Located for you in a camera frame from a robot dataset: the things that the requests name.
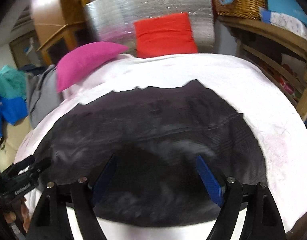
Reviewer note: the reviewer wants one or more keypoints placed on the wooden shelf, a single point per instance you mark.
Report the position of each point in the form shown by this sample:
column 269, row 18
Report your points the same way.
column 268, row 31

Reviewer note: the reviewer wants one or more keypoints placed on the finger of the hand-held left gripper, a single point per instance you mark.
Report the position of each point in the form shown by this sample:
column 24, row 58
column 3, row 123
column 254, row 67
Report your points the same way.
column 37, row 168
column 18, row 166

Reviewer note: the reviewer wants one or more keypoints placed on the silver insulation mat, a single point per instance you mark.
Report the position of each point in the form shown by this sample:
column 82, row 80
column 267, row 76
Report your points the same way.
column 113, row 17

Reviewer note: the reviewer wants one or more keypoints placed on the printed gift bag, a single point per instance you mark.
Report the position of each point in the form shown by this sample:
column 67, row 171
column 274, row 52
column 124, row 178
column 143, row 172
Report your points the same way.
column 291, row 62

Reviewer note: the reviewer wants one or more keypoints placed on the blue jacket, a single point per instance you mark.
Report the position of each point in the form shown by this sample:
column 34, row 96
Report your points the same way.
column 11, row 110

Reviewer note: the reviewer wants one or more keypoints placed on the dark wooden door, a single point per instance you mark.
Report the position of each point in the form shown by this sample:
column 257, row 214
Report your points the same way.
column 18, row 52

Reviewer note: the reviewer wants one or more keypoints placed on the blue flat box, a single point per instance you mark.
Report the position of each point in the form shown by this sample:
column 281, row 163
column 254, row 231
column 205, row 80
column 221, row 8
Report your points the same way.
column 286, row 7

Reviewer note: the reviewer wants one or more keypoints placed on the red pillow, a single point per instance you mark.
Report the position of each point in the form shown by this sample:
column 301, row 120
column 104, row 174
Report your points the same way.
column 163, row 35

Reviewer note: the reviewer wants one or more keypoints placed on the wicker basket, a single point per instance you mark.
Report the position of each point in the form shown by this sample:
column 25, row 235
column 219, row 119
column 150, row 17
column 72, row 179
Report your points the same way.
column 246, row 2

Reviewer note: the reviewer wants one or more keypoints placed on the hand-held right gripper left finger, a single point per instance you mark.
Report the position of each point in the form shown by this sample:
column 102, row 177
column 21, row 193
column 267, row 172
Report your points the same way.
column 104, row 180

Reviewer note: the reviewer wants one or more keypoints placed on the white blanket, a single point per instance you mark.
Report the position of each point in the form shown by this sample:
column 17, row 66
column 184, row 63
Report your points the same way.
column 218, row 67

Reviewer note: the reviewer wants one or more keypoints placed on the teal jacket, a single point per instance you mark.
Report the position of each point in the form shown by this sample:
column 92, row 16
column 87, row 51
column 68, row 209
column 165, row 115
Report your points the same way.
column 8, row 82

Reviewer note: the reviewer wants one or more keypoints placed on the black quilted jacket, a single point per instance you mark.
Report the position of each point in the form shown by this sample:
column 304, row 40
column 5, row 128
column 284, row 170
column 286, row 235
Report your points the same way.
column 156, row 120

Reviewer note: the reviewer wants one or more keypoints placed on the wooden cabinet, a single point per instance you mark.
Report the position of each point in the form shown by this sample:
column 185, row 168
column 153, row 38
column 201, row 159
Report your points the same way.
column 68, row 33

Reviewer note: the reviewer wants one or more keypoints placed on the white printed box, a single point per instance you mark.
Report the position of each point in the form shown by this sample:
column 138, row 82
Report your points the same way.
column 288, row 21

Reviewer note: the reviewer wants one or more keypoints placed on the grey garment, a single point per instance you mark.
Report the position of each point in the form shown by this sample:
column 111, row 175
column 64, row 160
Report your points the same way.
column 41, row 95

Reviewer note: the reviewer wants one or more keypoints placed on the person's left hand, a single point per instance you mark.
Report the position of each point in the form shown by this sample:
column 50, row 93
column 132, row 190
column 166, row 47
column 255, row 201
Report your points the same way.
column 22, row 210

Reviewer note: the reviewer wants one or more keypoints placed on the pink pillow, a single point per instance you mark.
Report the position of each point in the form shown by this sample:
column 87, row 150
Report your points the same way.
column 83, row 62

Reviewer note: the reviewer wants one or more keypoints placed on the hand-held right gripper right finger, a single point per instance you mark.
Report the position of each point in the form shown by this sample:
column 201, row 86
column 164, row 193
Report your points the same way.
column 209, row 180

